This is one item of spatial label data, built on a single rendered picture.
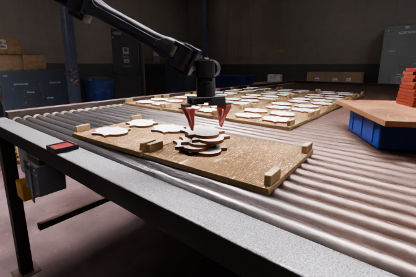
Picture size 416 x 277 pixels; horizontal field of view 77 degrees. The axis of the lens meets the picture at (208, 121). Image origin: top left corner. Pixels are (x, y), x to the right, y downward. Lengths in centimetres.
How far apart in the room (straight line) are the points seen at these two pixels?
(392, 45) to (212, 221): 678
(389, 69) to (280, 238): 673
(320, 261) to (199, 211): 23
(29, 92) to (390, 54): 731
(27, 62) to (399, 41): 741
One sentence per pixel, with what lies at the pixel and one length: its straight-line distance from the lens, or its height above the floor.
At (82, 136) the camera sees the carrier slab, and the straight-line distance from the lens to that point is 111.
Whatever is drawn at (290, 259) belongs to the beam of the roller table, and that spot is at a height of 92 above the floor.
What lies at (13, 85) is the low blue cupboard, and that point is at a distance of 568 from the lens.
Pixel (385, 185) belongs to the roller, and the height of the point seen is 92.
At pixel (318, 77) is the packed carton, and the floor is 92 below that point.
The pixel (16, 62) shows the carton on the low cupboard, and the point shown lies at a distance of 582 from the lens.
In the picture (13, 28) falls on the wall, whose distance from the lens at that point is 631.
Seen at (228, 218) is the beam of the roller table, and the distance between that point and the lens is 53.
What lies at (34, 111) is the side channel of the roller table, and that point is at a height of 94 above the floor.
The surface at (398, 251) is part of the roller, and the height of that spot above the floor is 91.
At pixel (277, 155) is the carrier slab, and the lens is 81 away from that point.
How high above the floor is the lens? 120
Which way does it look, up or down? 12 degrees down
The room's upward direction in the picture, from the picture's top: straight up
